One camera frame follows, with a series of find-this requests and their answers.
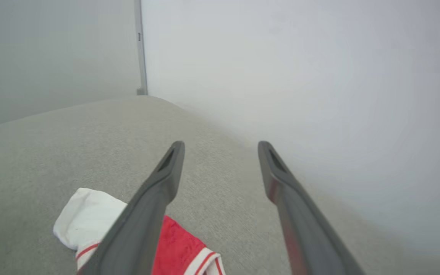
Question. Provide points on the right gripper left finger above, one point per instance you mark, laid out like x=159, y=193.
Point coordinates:
x=136, y=236

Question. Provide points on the grey fabric sofa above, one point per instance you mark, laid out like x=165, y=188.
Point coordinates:
x=52, y=160

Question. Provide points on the red white basketball jersey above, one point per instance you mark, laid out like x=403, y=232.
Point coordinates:
x=86, y=217

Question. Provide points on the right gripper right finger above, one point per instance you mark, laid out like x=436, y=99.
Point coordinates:
x=308, y=244

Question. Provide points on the grey metal wall strip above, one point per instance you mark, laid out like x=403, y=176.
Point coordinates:
x=140, y=46

